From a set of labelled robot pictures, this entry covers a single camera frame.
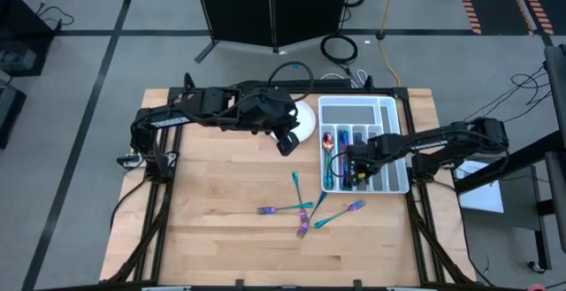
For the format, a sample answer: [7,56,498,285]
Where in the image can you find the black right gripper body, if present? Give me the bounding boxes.
[346,134,391,169]

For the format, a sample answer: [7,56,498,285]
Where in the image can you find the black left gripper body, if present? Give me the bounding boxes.
[238,86,300,135]

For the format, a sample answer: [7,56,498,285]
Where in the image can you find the iridescent knife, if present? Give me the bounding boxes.
[337,129,347,191]

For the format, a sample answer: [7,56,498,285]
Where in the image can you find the iridescent spoon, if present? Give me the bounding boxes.
[321,131,336,190]

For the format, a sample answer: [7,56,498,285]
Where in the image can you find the white plate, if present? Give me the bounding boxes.
[269,100,317,143]

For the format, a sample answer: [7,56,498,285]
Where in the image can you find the white cutlery tray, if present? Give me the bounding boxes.
[317,95,411,195]

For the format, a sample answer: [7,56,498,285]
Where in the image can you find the black partition panel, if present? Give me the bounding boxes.
[193,0,276,65]
[272,0,354,54]

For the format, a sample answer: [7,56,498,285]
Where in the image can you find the white paper sheet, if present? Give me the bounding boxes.
[454,160,506,215]

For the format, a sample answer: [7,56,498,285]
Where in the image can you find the black floor cabinet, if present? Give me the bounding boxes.
[0,0,57,150]

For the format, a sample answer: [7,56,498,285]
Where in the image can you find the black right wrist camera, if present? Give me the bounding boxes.
[348,160,371,189]

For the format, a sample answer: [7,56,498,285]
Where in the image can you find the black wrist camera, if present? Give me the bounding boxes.
[276,131,301,157]
[348,160,371,189]

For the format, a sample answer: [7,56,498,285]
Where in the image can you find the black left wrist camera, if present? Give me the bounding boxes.
[276,131,301,157]

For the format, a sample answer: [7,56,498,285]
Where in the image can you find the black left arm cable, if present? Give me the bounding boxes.
[266,60,316,103]

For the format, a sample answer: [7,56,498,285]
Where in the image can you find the white floor cable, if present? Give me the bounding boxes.
[319,68,370,89]

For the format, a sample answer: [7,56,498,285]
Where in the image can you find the black coiled floor cable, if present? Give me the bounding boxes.
[319,33,359,65]

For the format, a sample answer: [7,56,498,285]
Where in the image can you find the yellow floor cable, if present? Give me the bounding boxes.
[376,0,404,88]

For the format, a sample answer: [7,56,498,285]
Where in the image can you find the black loose floor cables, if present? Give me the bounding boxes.
[462,60,554,125]

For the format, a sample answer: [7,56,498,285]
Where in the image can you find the black side desk frame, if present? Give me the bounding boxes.
[454,44,566,275]

